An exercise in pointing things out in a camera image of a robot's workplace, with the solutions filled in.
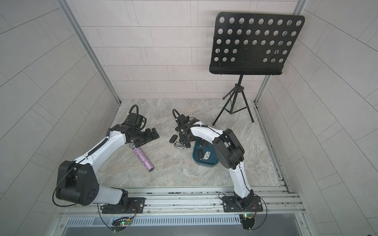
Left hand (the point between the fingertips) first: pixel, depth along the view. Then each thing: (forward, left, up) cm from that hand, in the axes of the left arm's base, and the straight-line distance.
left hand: (156, 136), depth 86 cm
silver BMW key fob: (-1, -13, -8) cm, 15 cm away
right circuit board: (-39, -48, -9) cm, 63 cm away
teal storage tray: (-11, -33, -8) cm, 36 cm away
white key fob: (-8, -30, -8) cm, 32 cm away
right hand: (+3, -17, -9) cm, 19 cm away
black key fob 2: (0, -27, -7) cm, 28 cm away
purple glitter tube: (-12, +6, -6) cm, 15 cm away
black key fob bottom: (-6, -26, -8) cm, 28 cm away
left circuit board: (-41, +11, -8) cm, 43 cm away
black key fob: (+3, -9, -8) cm, 12 cm away
